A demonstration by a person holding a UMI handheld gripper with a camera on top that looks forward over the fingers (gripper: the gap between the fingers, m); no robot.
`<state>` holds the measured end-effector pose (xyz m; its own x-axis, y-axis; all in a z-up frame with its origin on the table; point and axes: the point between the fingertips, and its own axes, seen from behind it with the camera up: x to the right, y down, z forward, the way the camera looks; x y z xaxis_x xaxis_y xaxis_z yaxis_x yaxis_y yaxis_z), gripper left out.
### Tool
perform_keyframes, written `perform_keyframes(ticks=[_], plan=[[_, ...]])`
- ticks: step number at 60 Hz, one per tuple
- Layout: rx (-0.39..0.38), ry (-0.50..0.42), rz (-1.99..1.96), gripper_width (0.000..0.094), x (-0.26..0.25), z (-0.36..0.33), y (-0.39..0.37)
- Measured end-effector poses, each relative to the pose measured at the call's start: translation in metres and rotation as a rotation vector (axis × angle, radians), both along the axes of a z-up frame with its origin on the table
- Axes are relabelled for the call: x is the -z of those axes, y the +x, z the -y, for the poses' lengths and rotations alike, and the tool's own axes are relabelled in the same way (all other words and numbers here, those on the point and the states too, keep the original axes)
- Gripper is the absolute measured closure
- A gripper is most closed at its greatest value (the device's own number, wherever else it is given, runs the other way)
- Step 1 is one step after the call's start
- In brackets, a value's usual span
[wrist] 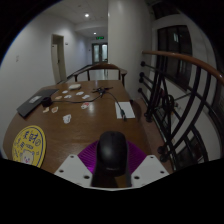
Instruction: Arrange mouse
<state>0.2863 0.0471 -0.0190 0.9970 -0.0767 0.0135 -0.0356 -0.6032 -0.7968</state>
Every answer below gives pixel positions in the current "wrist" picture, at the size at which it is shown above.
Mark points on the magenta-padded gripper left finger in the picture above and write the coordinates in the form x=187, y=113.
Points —
x=71, y=170

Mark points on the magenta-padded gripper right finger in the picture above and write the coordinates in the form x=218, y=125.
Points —
x=150, y=170

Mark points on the black computer mouse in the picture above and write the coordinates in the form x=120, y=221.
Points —
x=112, y=151

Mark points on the round yellow cartoon mouse pad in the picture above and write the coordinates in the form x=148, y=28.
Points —
x=28, y=146

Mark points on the small pale sticker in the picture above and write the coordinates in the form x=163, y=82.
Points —
x=54, y=109
x=58, y=97
x=45, y=109

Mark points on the white paper sheet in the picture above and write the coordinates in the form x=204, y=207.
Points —
x=127, y=108

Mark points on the small red and white sticker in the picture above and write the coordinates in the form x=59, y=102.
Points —
x=85, y=105

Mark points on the small black box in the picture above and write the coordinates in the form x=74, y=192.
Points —
x=46, y=101

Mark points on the black closed laptop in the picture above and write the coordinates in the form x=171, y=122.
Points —
x=35, y=101

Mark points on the flat white box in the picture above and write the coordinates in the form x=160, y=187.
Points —
x=74, y=86

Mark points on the wooden armchair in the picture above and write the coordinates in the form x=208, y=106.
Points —
x=100, y=66

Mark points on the white side door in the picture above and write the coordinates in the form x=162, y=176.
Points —
x=57, y=58

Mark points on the black railing with wooden handrail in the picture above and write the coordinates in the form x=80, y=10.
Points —
x=186, y=60

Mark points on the glass double door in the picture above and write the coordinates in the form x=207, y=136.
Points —
x=100, y=53

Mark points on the dark window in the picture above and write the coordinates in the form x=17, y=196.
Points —
x=173, y=50

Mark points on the green exit sign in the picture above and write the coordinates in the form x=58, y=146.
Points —
x=100, y=37

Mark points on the white wall switch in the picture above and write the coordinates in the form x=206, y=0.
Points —
x=16, y=58

